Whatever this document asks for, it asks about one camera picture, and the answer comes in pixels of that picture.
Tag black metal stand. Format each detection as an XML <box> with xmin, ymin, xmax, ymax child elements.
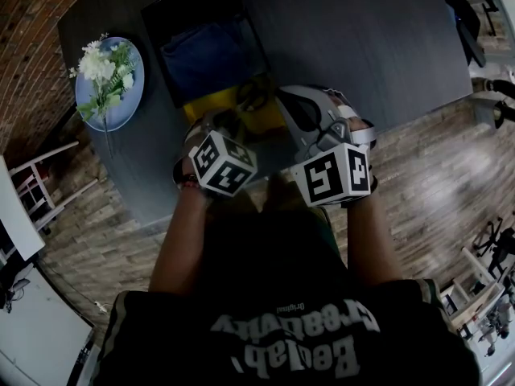
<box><xmin>471</xmin><ymin>216</ymin><xmax>515</xmax><ymax>284</ymax></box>

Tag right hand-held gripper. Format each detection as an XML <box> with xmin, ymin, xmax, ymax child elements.
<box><xmin>277</xmin><ymin>84</ymin><xmax>373</xmax><ymax>209</ymax></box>

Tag white side table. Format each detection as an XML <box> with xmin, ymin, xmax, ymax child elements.
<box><xmin>0</xmin><ymin>154</ymin><xmax>47</xmax><ymax>261</ymax></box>

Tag white artificial flower bouquet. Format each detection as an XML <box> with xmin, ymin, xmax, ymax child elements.
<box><xmin>68</xmin><ymin>32</ymin><xmax>140</xmax><ymax>154</ymax></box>

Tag yellow fabric bag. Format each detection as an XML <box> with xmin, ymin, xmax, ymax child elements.
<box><xmin>183</xmin><ymin>82</ymin><xmax>288</xmax><ymax>137</ymax></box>

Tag white frame chair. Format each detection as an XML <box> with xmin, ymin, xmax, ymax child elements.
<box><xmin>7</xmin><ymin>139</ymin><xmax>101</xmax><ymax>235</ymax></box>

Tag person's right hand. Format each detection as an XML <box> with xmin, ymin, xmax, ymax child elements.
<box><xmin>327</xmin><ymin>88</ymin><xmax>379</xmax><ymax>150</ymax></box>

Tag person's left forearm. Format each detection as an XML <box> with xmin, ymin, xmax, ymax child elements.
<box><xmin>147</xmin><ymin>157</ymin><xmax>212</xmax><ymax>297</ymax></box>

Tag dark green printed t-shirt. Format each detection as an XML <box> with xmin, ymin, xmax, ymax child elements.
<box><xmin>91</xmin><ymin>209</ymin><xmax>483</xmax><ymax>386</ymax></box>

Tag person's olive trousers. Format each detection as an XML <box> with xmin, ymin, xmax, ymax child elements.
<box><xmin>259</xmin><ymin>170</ymin><xmax>328</xmax><ymax>221</ymax></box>

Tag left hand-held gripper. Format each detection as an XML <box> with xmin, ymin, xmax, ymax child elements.
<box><xmin>183</xmin><ymin>108</ymin><xmax>258</xmax><ymax>199</ymax></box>

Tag black tray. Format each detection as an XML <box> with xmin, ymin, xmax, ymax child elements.
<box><xmin>140</xmin><ymin>0</ymin><xmax>270</xmax><ymax>110</ymax></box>

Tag white wooden shelf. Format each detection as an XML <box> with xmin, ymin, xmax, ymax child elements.
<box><xmin>439</xmin><ymin>246</ymin><xmax>511</xmax><ymax>341</ymax></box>

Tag blue denim cloth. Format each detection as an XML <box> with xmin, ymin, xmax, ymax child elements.
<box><xmin>160</xmin><ymin>21</ymin><xmax>263</xmax><ymax>101</ymax></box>

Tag black office chair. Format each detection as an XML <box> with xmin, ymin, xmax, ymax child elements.
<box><xmin>436</xmin><ymin>0</ymin><xmax>503</xmax><ymax>68</ymax></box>

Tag light blue plate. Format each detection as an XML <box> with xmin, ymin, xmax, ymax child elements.
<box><xmin>75</xmin><ymin>36</ymin><xmax>146</xmax><ymax>133</ymax></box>

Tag person's right forearm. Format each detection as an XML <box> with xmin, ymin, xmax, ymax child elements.
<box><xmin>344</xmin><ymin>197</ymin><xmax>404</xmax><ymax>293</ymax></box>

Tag white desk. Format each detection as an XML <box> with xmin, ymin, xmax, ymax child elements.
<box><xmin>0</xmin><ymin>269</ymin><xmax>97</xmax><ymax>386</ymax></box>

